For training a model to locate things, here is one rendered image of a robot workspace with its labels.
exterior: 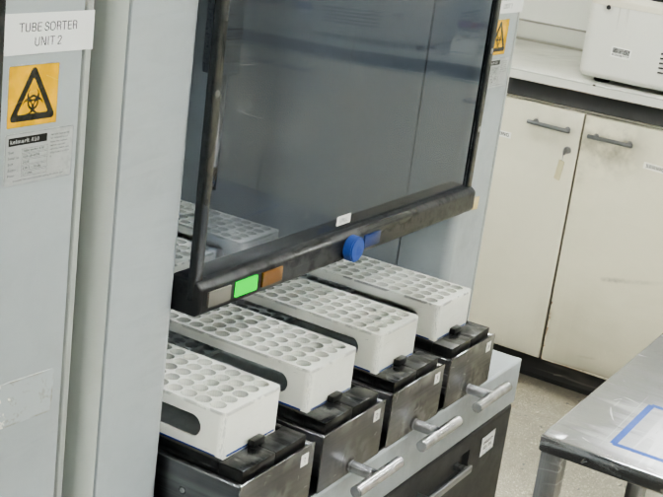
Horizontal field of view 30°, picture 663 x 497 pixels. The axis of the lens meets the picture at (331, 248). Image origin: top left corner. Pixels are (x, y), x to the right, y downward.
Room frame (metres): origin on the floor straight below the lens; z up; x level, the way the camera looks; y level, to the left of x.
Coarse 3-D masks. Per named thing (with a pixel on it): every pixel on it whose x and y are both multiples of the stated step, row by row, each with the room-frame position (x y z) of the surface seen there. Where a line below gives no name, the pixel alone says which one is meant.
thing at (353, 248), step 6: (348, 240) 1.32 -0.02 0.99; (354, 240) 1.32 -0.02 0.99; (360, 240) 1.33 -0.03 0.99; (348, 246) 1.32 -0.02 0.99; (354, 246) 1.32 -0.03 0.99; (360, 246) 1.33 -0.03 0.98; (342, 252) 1.32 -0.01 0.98; (348, 252) 1.31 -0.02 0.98; (354, 252) 1.32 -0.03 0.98; (360, 252) 1.33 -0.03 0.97; (348, 258) 1.32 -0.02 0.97; (354, 258) 1.32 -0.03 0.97
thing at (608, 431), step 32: (640, 352) 1.55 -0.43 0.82; (608, 384) 1.42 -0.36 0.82; (640, 384) 1.43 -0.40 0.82; (576, 416) 1.31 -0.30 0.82; (608, 416) 1.32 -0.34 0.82; (640, 416) 1.33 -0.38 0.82; (544, 448) 1.24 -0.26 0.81; (576, 448) 1.23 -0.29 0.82; (608, 448) 1.23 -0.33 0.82; (640, 448) 1.25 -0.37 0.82; (544, 480) 1.24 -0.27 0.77; (640, 480) 1.19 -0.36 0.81
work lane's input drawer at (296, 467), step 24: (288, 432) 1.18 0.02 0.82; (168, 456) 1.11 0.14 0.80; (192, 456) 1.11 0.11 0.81; (240, 456) 1.11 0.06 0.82; (264, 456) 1.12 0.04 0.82; (288, 456) 1.15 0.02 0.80; (312, 456) 1.18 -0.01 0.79; (168, 480) 1.11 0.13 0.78; (192, 480) 1.10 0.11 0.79; (216, 480) 1.08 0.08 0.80; (240, 480) 1.08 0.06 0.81; (264, 480) 1.10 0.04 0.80; (288, 480) 1.14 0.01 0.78
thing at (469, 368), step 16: (416, 336) 1.50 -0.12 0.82; (448, 336) 1.52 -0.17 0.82; (464, 336) 1.53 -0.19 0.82; (480, 336) 1.55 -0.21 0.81; (432, 352) 1.49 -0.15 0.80; (448, 352) 1.48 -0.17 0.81; (464, 352) 1.50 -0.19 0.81; (480, 352) 1.55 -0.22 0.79; (448, 368) 1.47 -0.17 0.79; (464, 368) 1.50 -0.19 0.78; (480, 368) 1.55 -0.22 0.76; (448, 384) 1.47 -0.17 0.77; (464, 384) 1.51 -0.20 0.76; (480, 384) 1.56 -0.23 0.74; (448, 400) 1.47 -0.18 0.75; (480, 400) 1.47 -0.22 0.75
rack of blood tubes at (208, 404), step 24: (168, 360) 1.21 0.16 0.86; (192, 360) 1.22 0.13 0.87; (168, 384) 1.15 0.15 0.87; (192, 384) 1.17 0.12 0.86; (216, 384) 1.18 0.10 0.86; (240, 384) 1.19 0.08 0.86; (264, 384) 1.19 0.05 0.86; (168, 408) 1.22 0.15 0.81; (192, 408) 1.12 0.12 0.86; (216, 408) 1.11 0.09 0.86; (240, 408) 1.12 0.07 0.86; (264, 408) 1.16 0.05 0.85; (168, 432) 1.13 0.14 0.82; (192, 432) 1.17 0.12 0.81; (216, 432) 1.10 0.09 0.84; (240, 432) 1.12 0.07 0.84; (264, 432) 1.16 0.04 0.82; (216, 456) 1.10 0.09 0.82
